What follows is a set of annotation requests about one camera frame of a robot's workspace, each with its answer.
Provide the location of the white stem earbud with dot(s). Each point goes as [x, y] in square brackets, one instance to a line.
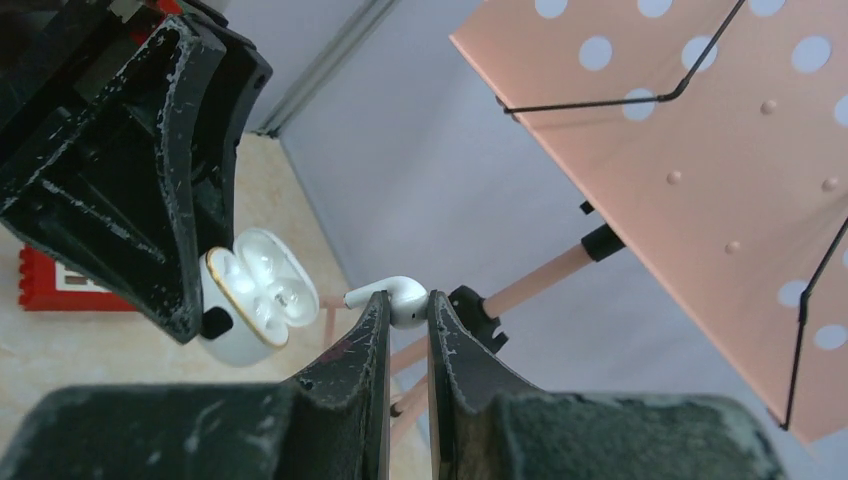
[407, 298]

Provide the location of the red white grid block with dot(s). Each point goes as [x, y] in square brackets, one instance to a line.
[46, 285]

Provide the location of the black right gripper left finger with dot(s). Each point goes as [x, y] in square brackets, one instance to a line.
[327, 421]

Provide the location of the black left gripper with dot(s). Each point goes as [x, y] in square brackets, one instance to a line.
[132, 186]

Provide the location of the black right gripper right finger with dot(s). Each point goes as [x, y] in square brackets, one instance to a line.
[487, 422]

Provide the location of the white charging case gold trim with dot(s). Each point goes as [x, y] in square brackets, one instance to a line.
[253, 295]

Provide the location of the pink music stand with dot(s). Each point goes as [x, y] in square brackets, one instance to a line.
[710, 135]

